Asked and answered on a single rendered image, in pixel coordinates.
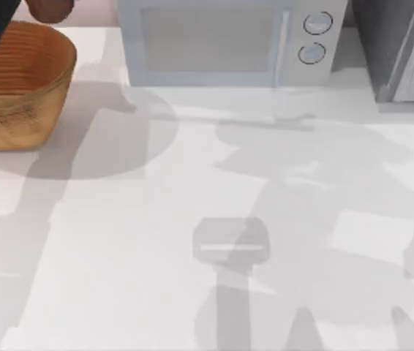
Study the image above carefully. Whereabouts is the round microwave knob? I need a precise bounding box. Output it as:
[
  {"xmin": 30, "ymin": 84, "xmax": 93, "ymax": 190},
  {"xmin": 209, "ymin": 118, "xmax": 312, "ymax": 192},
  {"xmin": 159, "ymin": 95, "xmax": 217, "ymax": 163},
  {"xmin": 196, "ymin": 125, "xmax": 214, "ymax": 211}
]
[
  {"xmin": 302, "ymin": 10, "xmax": 334, "ymax": 37},
  {"xmin": 297, "ymin": 41, "xmax": 328, "ymax": 66}
]

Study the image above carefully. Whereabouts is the microwave oven door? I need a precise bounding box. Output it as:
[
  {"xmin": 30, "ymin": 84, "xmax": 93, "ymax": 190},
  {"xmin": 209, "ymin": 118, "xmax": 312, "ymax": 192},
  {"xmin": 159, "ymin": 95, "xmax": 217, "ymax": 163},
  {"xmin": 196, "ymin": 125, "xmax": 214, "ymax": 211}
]
[{"xmin": 117, "ymin": 0, "xmax": 291, "ymax": 88}]

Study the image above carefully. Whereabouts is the dark brown bread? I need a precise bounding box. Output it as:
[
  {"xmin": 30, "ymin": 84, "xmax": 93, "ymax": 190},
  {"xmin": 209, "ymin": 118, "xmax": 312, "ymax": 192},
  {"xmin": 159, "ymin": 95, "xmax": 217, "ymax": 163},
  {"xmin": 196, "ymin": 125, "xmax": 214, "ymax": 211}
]
[{"xmin": 26, "ymin": 0, "xmax": 75, "ymax": 23}]

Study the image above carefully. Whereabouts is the pale microwave oven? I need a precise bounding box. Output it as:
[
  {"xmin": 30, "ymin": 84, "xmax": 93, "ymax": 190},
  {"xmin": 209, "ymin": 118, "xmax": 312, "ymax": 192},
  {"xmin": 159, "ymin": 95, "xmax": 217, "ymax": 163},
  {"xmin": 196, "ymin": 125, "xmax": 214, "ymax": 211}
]
[{"xmin": 114, "ymin": 0, "xmax": 350, "ymax": 89}]

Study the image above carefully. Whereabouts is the brown wooden basket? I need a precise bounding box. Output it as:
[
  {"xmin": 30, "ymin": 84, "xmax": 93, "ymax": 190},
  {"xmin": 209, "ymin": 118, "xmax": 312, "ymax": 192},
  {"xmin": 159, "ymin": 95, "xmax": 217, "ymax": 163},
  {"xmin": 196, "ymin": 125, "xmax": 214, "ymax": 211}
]
[{"xmin": 0, "ymin": 20, "xmax": 78, "ymax": 152}]

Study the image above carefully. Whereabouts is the microwave door handle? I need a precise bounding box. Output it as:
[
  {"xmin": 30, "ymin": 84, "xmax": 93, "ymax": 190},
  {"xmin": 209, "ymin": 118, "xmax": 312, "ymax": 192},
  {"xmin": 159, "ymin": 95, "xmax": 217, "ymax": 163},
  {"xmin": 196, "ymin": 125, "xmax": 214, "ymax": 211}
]
[{"xmin": 275, "ymin": 10, "xmax": 291, "ymax": 88}]

